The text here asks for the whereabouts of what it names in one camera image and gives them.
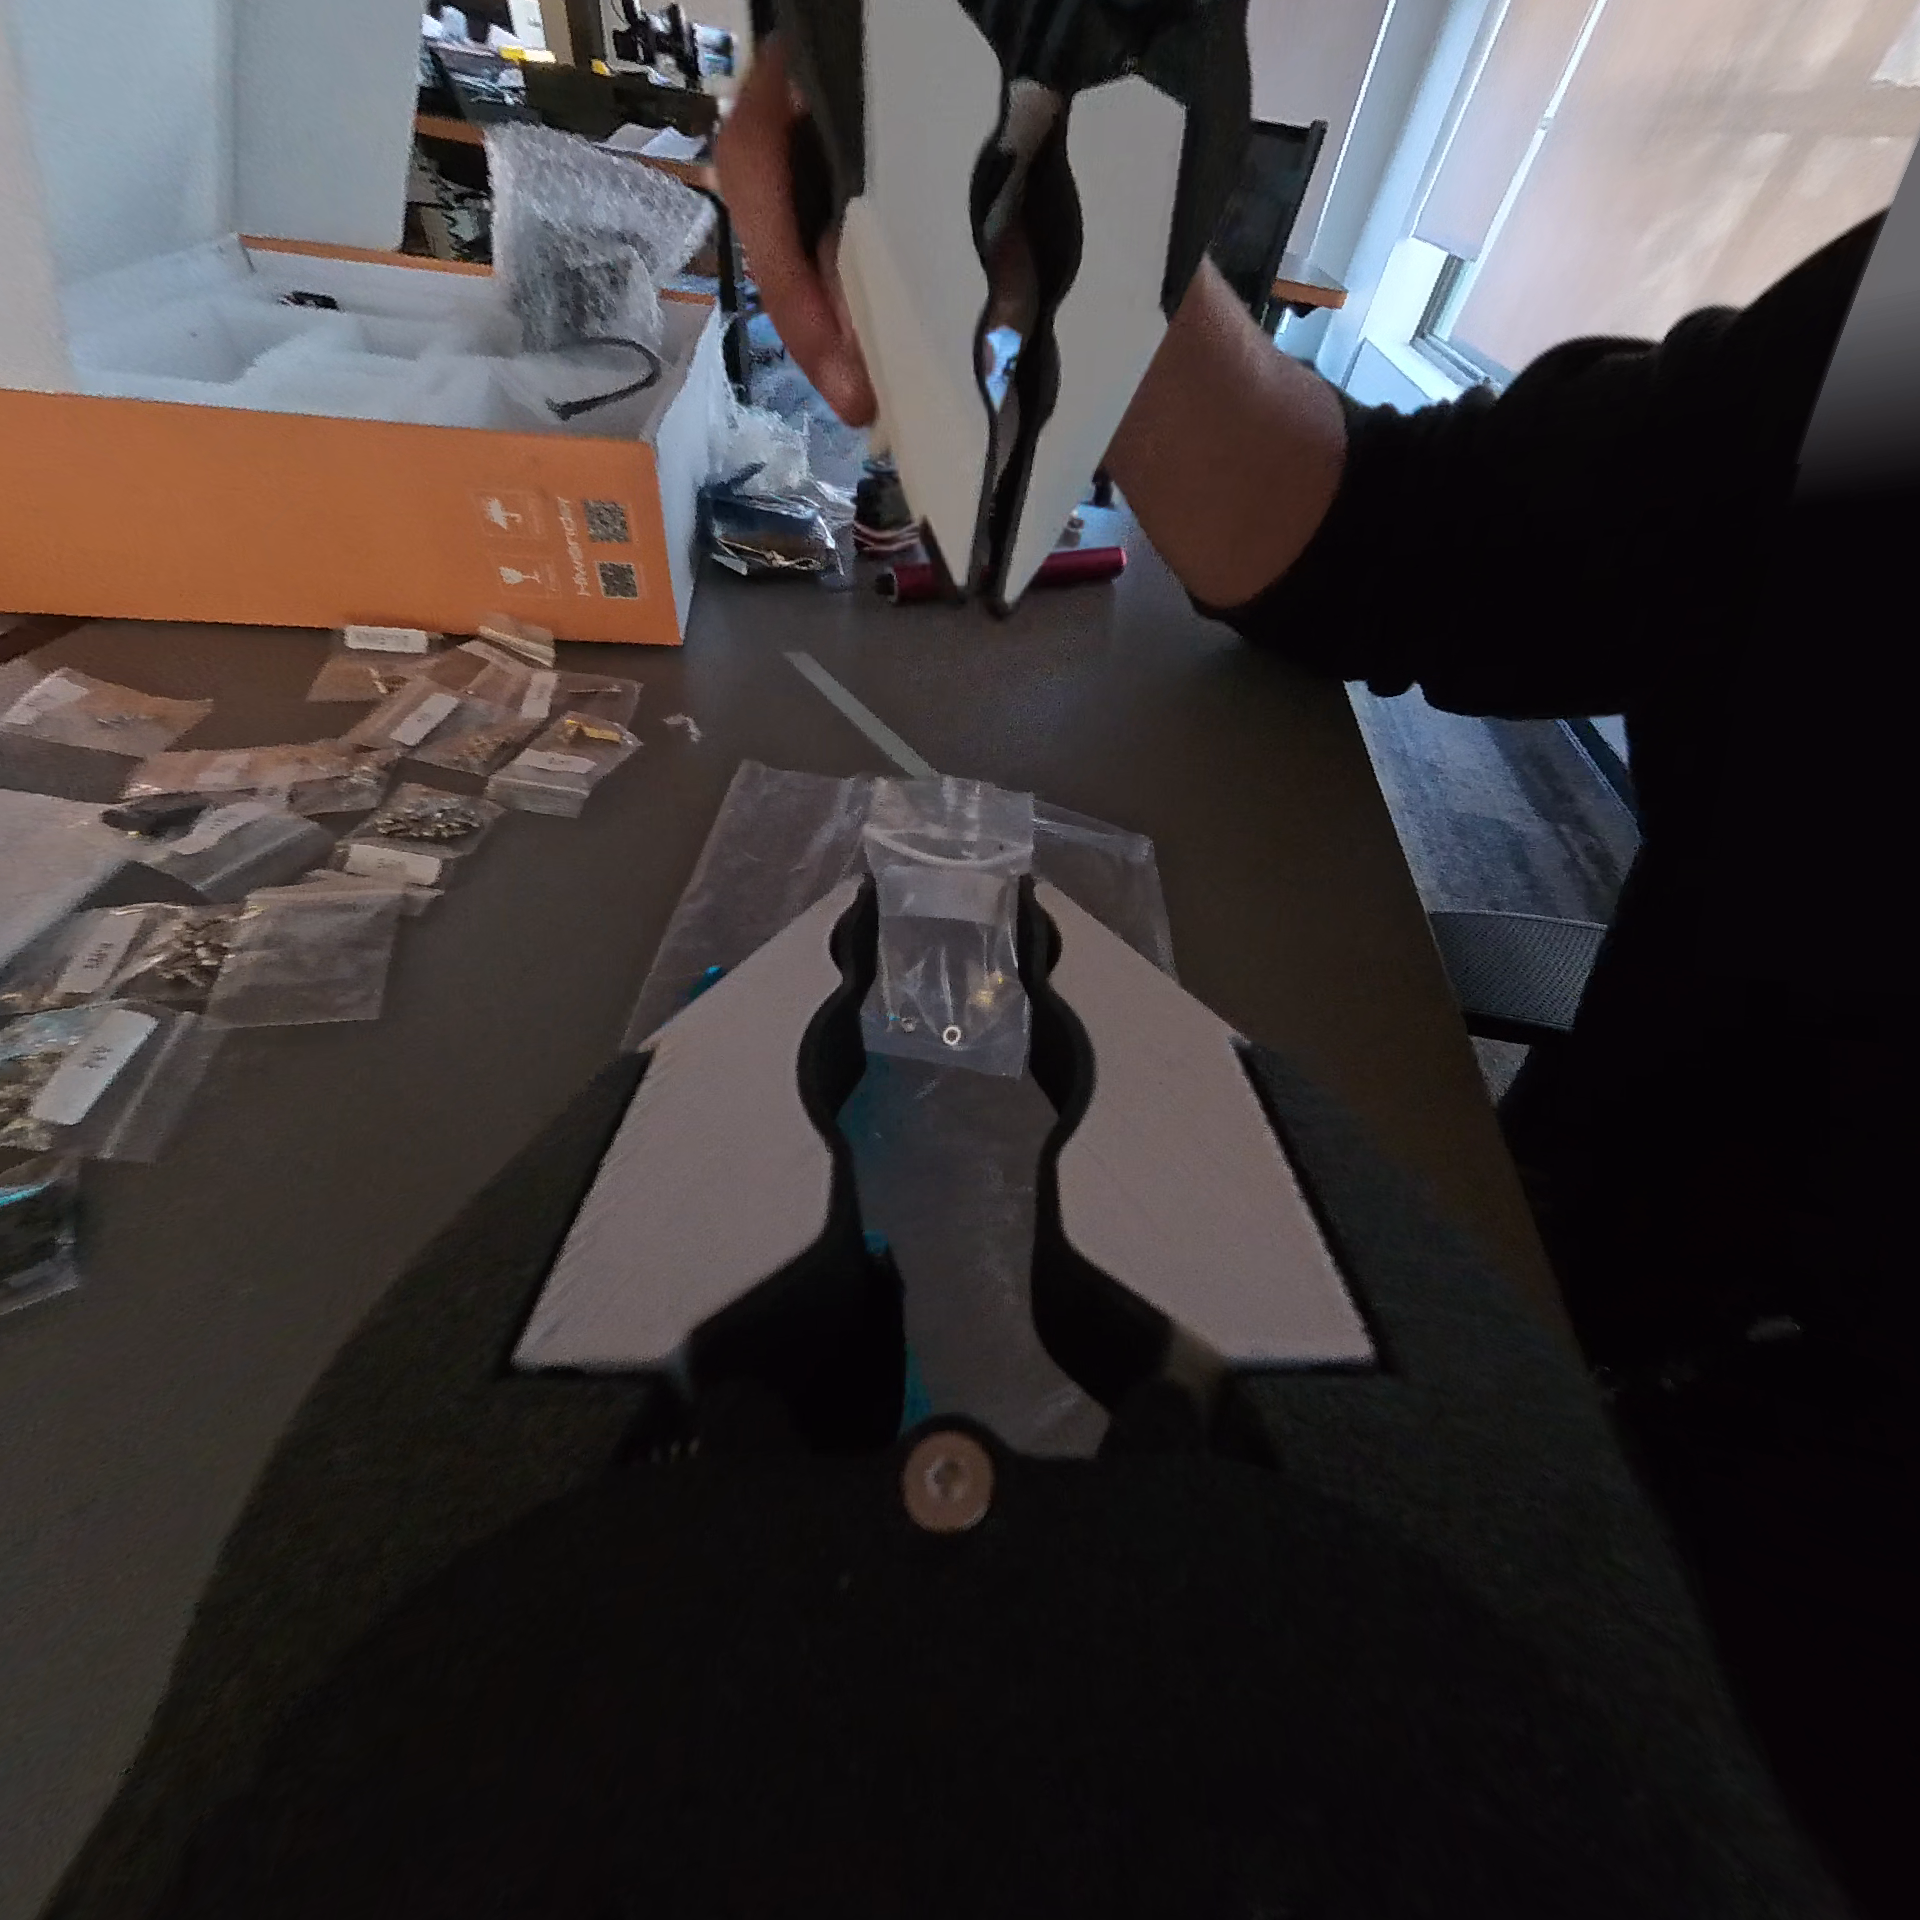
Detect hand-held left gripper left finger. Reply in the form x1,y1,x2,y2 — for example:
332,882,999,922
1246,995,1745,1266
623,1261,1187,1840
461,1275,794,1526
510,874,910,1454

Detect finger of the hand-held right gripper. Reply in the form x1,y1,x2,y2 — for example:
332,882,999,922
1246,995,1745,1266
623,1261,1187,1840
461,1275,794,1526
978,72,1179,620
830,0,1003,605

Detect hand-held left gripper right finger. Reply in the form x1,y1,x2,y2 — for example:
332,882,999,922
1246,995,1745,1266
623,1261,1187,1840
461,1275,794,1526
1023,877,1378,1454

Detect large clear plastic bag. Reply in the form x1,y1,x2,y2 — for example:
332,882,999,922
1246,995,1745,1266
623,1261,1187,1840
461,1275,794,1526
621,756,1182,1460

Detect small clear zip bag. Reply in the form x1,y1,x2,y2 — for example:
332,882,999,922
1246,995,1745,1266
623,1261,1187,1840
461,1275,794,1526
859,779,1037,1080

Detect person's right forearm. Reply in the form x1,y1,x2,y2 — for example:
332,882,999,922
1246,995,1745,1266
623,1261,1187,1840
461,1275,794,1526
1094,211,1802,721

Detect dark grey desk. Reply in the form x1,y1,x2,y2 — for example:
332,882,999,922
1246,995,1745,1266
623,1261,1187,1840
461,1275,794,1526
0,510,1593,1920

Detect person's right hand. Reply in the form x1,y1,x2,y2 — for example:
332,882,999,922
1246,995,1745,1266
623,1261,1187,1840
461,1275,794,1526
717,30,890,434

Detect black mesh office chair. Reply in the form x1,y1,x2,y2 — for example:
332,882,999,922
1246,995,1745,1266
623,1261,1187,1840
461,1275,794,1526
1212,116,1330,325

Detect crumpled clear plastic bags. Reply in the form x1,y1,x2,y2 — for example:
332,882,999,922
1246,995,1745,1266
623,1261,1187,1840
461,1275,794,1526
705,404,818,497

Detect bag of blue parts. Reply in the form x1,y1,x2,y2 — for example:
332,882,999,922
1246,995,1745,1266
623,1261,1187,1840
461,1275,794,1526
705,481,853,582

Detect bubble wrap bundle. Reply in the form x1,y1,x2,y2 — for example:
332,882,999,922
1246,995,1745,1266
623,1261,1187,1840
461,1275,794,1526
487,120,714,355

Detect grey mesh chair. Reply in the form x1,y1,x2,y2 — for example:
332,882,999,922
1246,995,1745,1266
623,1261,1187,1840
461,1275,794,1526
1423,902,1619,1041

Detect pile of small hardware bags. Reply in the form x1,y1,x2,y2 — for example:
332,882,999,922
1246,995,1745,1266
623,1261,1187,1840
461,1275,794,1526
0,618,647,1321

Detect beige roller blind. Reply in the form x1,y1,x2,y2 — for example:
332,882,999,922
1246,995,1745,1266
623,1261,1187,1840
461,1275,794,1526
1417,0,1920,396

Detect white foam box insert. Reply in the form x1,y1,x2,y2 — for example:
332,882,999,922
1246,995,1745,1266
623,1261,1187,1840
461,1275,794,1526
66,248,677,437

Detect orange cardboard box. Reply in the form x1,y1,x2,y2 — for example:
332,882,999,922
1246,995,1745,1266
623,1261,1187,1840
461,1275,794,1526
0,232,730,648

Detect teal metal U bracket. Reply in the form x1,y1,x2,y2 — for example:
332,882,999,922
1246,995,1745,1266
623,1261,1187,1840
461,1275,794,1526
681,961,945,1426

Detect black cable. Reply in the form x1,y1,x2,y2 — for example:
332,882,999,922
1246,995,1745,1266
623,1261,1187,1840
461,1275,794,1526
550,334,666,425

